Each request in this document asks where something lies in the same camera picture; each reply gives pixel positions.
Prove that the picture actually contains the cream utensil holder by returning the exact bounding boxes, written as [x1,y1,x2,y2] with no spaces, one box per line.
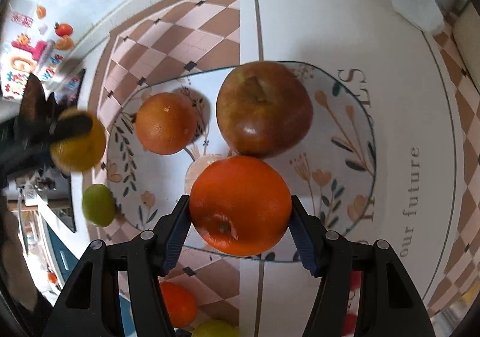
[453,2,480,90]

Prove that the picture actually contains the green apple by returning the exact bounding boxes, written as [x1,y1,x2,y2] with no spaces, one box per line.
[191,319,240,337]
[82,183,116,227]

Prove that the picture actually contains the green apple front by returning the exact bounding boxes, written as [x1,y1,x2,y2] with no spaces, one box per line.
[191,319,240,337]

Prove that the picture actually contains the small brownish orange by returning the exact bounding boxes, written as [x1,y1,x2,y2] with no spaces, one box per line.
[135,93,197,155]

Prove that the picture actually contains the red cherry tomato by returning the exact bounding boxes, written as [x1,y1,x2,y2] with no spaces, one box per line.
[350,270,362,291]
[342,313,357,336]

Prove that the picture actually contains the yellow pear fruit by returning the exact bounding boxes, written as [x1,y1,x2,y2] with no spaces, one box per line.
[49,107,107,174]

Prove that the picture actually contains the white crumpled tissue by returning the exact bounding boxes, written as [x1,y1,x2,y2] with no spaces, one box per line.
[391,0,444,36]

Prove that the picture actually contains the floral oval plate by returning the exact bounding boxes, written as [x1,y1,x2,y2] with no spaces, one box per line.
[106,61,376,235]

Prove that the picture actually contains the red cherry tomato far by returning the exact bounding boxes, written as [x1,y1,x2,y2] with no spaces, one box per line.
[350,270,362,291]

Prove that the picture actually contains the colourful wall sticker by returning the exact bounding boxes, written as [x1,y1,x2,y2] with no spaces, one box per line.
[1,2,75,102]

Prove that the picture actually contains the checkered table mat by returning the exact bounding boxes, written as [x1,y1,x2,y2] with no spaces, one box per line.
[89,0,479,336]

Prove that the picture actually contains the dark red apple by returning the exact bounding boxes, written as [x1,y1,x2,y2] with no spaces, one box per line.
[216,61,313,158]

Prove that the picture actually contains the red cherry tomato near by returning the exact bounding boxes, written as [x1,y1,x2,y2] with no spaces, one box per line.
[342,313,357,336]

